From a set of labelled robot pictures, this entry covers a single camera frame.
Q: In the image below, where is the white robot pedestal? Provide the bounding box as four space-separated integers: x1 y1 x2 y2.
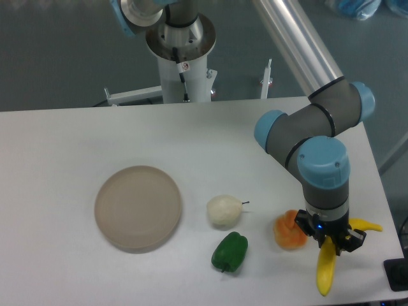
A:
146 14 217 104

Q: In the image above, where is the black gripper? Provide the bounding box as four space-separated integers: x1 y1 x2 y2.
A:
295 210 367 256

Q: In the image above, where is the black device at table edge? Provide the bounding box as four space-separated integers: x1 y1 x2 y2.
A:
383 258 407 292

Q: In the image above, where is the white right support bracket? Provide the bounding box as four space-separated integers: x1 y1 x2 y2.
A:
260 59 273 99

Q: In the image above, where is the silver and grey robot arm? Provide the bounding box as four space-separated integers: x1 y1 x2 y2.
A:
112 1 375 254

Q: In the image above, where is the white support bracket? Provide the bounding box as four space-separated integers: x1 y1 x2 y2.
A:
104 85 162 106
260 59 273 99

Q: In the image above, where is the yellow banana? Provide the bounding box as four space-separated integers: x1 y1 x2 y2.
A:
316 218 383 296

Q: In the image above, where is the green bell pepper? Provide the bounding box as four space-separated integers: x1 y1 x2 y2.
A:
211 231 249 273

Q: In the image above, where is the blue plastic bag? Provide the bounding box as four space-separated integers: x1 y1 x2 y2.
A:
324 0 407 21

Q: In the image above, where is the white left support bracket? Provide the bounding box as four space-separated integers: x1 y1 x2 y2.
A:
104 85 162 106

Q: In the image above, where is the white pear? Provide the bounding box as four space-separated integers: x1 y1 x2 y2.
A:
207 194 250 228

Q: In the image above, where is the beige round plate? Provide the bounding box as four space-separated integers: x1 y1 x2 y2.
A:
94 166 182 253

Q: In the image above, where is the black cable on pedestal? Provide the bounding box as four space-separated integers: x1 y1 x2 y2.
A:
172 47 191 103

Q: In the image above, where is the orange peach fruit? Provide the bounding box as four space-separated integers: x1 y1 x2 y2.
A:
273 210 308 251

